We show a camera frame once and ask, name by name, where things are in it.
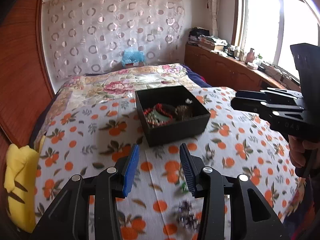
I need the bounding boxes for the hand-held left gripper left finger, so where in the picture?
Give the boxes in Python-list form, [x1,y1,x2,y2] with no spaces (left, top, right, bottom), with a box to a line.
[30,144,140,240]

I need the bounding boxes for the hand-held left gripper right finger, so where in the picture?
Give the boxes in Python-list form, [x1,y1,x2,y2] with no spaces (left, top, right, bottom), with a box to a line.
[179,143,284,240]

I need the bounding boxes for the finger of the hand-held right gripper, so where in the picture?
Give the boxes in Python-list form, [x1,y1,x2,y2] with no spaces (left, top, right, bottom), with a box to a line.
[231,97,305,120]
[235,88,303,101]

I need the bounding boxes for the purple crystal bracelet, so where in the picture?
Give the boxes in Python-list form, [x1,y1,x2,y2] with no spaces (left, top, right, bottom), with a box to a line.
[175,200,198,229]

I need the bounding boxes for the black square box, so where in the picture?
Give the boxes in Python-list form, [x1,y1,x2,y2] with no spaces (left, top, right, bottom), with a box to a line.
[135,85,210,147]

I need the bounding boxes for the cream pearl necklace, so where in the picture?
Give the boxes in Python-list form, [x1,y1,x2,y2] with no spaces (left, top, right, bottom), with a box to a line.
[174,99,194,121]

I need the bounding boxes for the pale green jade bangle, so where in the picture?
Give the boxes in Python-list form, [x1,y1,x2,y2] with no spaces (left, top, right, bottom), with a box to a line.
[154,111,173,123]

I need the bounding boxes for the red bead bracelet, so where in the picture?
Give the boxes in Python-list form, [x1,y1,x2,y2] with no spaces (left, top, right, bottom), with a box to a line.
[144,103,174,127]

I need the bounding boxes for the person's right hand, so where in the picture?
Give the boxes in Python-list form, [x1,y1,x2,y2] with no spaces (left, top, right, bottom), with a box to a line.
[289,134,320,168]

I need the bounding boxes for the long wooden cabinet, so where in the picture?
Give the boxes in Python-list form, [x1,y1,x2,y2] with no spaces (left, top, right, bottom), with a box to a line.
[185,42,300,93]

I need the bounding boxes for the group of small bottles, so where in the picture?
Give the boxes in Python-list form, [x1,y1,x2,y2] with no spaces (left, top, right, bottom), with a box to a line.
[226,44,247,60]

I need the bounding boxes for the orange fruit print bedsheet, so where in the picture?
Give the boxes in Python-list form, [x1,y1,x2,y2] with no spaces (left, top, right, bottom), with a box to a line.
[34,86,310,240]

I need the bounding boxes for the dark blue blanket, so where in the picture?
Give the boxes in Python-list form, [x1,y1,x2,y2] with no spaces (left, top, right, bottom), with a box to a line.
[180,64,208,88]

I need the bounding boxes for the stack of books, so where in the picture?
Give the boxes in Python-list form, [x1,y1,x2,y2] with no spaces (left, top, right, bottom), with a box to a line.
[199,36,228,52]

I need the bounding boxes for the window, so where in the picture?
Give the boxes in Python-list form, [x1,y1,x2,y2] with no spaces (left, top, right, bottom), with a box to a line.
[231,0,320,75]

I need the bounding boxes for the pile of dark clothes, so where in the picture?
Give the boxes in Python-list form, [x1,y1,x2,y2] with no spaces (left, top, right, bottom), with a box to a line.
[189,27,210,43]

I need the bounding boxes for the floral quilt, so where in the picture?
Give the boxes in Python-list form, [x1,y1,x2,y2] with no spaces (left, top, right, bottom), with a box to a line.
[56,64,198,105]

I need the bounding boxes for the beige window curtain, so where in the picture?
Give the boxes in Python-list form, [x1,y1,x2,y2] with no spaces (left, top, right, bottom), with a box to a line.
[202,0,220,37]

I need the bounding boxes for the yellow plush toy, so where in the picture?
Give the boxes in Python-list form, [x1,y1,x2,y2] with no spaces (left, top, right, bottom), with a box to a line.
[4,135,47,233]

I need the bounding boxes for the blue plastic bag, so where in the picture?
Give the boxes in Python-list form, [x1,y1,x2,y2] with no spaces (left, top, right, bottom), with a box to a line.
[121,50,145,64]

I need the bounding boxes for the brown wooden wardrobe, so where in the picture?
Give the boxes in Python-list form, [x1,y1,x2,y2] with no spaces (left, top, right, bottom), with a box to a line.
[0,0,57,240]

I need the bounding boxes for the black cables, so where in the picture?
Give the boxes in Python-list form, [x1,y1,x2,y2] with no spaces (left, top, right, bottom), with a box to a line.
[259,62,300,83]

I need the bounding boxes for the sheer circle-pattern wall curtain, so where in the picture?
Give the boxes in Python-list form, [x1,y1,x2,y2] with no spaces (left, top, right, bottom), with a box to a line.
[42,0,187,80]

